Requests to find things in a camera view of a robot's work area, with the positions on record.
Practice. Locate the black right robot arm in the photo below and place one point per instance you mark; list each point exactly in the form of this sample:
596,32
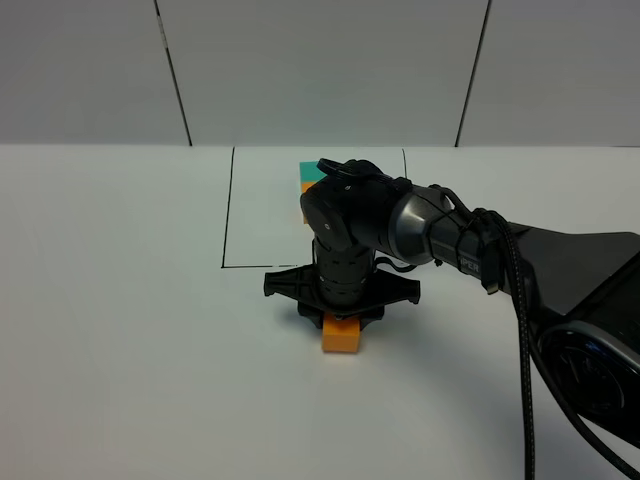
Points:
582,290

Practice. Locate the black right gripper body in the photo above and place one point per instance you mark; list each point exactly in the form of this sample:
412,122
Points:
343,282

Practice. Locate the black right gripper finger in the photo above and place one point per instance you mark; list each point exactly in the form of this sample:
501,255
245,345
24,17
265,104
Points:
314,315
370,315

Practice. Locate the template teal cube block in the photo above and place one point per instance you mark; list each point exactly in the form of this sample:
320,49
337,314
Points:
309,172

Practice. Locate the template orange cube block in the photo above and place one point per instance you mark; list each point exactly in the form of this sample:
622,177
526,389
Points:
305,186

